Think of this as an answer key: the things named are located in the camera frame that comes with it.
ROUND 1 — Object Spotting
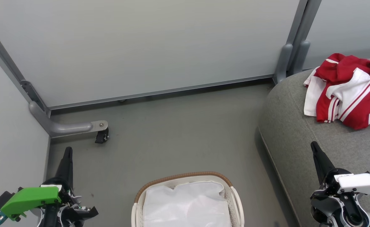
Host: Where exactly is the red and white sports clothing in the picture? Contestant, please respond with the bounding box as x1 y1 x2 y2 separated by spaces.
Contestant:
304 53 370 131

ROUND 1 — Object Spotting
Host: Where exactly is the white basket liner fabric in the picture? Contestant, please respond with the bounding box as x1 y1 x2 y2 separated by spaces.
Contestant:
142 180 233 227

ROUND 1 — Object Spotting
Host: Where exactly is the grey fabric sofa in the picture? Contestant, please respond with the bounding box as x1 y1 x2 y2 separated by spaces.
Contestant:
258 55 370 227

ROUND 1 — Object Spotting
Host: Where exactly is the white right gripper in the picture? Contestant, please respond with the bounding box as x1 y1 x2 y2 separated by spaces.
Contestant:
310 141 370 218

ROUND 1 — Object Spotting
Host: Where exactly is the woven-rim white laundry basket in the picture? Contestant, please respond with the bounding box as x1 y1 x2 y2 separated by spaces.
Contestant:
131 171 245 227

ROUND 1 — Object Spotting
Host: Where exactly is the grey metal partition leg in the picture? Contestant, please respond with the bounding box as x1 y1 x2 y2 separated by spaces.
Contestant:
29 101 109 138

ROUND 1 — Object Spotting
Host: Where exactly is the black caster wheel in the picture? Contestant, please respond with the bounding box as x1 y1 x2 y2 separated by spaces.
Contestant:
95 128 110 144

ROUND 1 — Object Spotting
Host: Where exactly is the grey partition foot post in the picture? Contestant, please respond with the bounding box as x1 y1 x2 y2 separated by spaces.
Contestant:
291 40 311 76
274 44 294 84

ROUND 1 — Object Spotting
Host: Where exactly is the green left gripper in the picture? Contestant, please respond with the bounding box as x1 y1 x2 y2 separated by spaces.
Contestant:
0 146 99 227

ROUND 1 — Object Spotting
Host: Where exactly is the grey corner hinge bracket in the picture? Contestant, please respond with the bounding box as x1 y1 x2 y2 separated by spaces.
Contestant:
20 80 50 116

